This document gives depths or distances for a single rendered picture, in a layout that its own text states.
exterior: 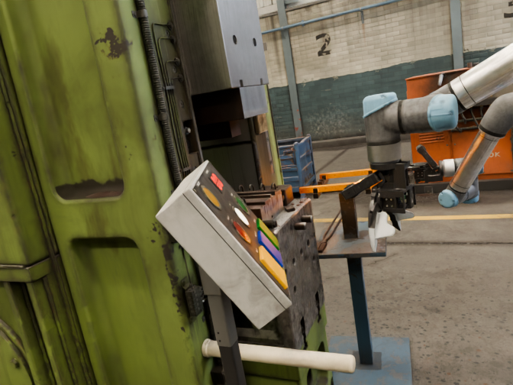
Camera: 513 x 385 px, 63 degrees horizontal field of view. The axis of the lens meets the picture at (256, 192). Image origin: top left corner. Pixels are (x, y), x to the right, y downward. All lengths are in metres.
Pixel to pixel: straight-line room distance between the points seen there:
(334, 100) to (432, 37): 2.14
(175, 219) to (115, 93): 0.53
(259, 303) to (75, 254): 0.81
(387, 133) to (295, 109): 8.52
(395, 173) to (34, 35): 1.07
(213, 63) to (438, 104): 0.65
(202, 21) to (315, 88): 8.08
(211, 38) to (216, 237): 0.72
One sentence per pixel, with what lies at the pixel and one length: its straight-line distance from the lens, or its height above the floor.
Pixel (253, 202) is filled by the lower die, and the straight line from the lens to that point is 1.42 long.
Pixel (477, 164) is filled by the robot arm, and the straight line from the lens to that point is 1.80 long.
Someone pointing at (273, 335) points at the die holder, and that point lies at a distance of 1.54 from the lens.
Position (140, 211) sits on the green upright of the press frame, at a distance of 1.20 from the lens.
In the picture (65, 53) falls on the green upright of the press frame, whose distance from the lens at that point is 1.36.
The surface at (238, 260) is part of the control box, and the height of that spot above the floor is 1.06.
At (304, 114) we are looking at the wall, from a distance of 9.44.
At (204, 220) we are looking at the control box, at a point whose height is 1.14.
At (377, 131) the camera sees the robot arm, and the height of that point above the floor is 1.21.
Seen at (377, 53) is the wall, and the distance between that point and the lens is 9.03.
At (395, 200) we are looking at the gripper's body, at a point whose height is 1.05.
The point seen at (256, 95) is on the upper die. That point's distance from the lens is 1.42.
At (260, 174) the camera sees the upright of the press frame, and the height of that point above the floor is 1.02.
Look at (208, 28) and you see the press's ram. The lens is 1.31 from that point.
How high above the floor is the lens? 1.33
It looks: 13 degrees down
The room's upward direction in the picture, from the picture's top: 10 degrees counter-clockwise
